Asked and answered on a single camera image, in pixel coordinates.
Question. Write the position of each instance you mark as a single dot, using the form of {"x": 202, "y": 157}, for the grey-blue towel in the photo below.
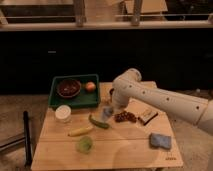
{"x": 107, "y": 112}

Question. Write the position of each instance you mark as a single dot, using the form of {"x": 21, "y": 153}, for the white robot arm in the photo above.
{"x": 195, "y": 110}

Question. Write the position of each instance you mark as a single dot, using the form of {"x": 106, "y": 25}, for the white paper cup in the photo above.
{"x": 63, "y": 113}

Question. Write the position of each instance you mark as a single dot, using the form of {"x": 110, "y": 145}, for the green cup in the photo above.
{"x": 84, "y": 145}

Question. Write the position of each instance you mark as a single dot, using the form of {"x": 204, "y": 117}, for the orange apple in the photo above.
{"x": 90, "y": 86}

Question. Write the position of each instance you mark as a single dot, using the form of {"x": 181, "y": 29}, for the green plastic tray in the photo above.
{"x": 83, "y": 99}

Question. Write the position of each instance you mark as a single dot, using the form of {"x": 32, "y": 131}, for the red grapes bunch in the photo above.
{"x": 125, "y": 116}

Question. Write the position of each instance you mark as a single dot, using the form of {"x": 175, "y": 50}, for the dark red bowl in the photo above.
{"x": 68, "y": 88}

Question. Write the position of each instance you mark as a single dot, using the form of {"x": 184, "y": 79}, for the green cucumber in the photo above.
{"x": 98, "y": 123}

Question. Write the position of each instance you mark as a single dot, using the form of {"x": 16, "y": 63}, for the brown box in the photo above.
{"x": 147, "y": 116}

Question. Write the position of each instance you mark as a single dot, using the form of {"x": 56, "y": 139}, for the yellow banana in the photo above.
{"x": 80, "y": 131}

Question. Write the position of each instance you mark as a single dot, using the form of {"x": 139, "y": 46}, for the blue sponge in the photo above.
{"x": 160, "y": 141}

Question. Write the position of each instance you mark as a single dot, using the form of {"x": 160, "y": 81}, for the black pole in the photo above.
{"x": 27, "y": 139}

